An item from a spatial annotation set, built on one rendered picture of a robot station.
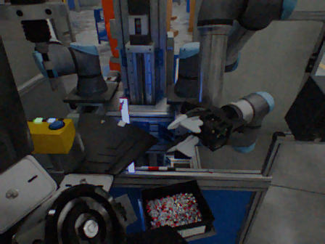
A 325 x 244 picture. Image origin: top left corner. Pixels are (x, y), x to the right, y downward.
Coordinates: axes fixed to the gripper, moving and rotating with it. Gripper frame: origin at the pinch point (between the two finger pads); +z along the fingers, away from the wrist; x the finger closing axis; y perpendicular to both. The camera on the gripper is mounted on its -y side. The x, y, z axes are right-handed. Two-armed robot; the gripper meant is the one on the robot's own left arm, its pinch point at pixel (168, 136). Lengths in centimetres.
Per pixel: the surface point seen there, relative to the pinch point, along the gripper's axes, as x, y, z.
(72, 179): -0.5, 0.5, 22.4
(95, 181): -0.9, 3.5, 19.1
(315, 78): -7.6, 8.1, -47.6
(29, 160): -10.5, 2.9, 26.7
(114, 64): 137, -338, -129
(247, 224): 62, 16, -40
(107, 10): 52, -371, -139
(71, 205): -7.9, 10.7, 23.9
